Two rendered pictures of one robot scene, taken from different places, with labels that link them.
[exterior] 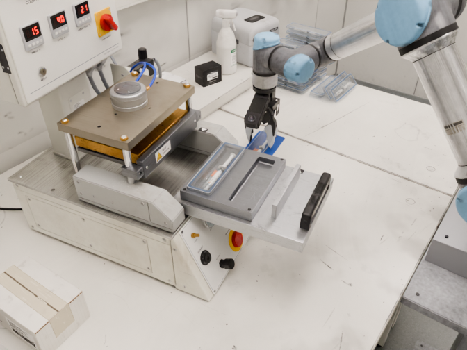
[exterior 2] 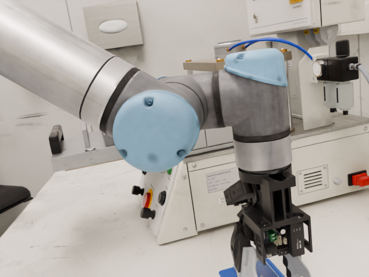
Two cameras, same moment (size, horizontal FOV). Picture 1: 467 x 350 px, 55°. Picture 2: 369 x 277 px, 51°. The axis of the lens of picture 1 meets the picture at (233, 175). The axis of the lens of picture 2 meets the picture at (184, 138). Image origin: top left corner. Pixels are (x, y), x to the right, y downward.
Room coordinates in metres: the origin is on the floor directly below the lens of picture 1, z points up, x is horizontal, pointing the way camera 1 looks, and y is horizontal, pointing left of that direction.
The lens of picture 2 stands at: (1.56, -0.48, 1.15)
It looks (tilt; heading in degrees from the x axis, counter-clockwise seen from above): 13 degrees down; 142
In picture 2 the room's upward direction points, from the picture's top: 8 degrees counter-clockwise
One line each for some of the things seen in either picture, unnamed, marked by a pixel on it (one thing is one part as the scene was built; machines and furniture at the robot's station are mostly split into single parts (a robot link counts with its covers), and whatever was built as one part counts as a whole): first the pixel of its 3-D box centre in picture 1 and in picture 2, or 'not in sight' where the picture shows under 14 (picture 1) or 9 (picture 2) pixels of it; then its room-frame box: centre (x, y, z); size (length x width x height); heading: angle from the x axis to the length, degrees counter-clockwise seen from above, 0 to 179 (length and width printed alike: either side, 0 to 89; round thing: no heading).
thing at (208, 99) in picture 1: (201, 84); not in sight; (1.64, 0.13, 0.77); 0.84 x 0.30 x 0.04; 144
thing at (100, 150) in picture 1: (135, 118); not in sight; (0.89, 0.23, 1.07); 0.22 x 0.17 x 0.10; 155
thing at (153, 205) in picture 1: (128, 197); not in sight; (0.73, 0.23, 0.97); 0.25 x 0.05 x 0.07; 65
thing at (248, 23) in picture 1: (245, 35); not in sight; (1.89, -0.05, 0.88); 0.25 x 0.20 x 0.17; 48
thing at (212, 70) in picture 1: (208, 73); not in sight; (1.62, 0.10, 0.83); 0.09 x 0.06 x 0.07; 128
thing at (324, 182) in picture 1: (316, 198); (56, 138); (0.70, -0.17, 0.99); 0.15 x 0.02 x 0.04; 155
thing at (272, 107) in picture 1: (264, 101); (270, 208); (1.24, -0.10, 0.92); 0.09 x 0.08 x 0.12; 153
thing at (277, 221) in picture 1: (254, 188); (117, 134); (0.76, -0.05, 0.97); 0.30 x 0.22 x 0.08; 65
